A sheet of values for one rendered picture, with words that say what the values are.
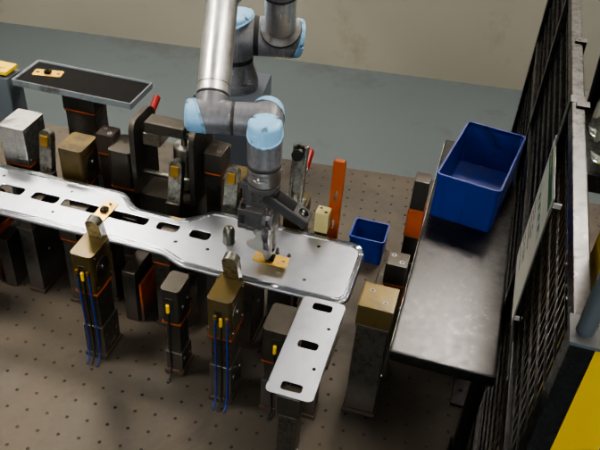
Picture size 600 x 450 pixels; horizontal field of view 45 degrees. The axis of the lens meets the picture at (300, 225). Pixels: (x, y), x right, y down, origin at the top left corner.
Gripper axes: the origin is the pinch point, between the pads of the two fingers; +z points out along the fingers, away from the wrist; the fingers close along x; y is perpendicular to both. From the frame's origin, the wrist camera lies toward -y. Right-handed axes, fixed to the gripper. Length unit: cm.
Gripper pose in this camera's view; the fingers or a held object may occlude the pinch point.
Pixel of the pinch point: (270, 253)
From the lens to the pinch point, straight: 172.6
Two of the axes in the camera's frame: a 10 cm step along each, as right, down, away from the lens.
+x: -2.8, 5.8, -7.6
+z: -0.4, 7.9, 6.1
